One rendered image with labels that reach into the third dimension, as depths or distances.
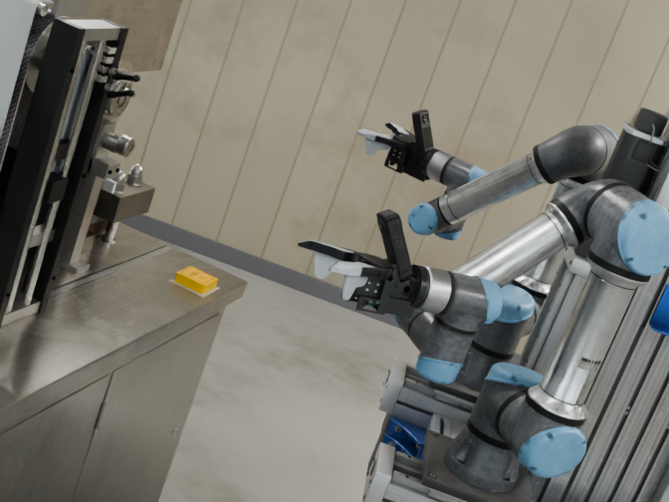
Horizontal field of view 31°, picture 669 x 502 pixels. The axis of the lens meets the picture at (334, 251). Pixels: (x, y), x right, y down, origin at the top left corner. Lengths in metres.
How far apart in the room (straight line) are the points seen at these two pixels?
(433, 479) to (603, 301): 0.48
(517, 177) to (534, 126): 2.55
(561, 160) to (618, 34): 2.60
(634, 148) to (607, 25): 2.84
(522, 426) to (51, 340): 0.85
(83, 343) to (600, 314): 0.91
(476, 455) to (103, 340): 0.74
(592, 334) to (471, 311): 0.25
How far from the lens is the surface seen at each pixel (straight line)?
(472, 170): 2.95
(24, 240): 2.05
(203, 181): 5.47
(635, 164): 2.46
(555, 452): 2.21
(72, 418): 2.21
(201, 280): 2.54
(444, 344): 2.04
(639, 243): 2.08
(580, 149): 2.72
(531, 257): 2.18
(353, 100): 5.30
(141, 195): 2.63
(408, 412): 2.85
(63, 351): 2.11
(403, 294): 1.98
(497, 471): 2.36
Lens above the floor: 1.80
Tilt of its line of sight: 17 degrees down
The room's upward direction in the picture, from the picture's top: 20 degrees clockwise
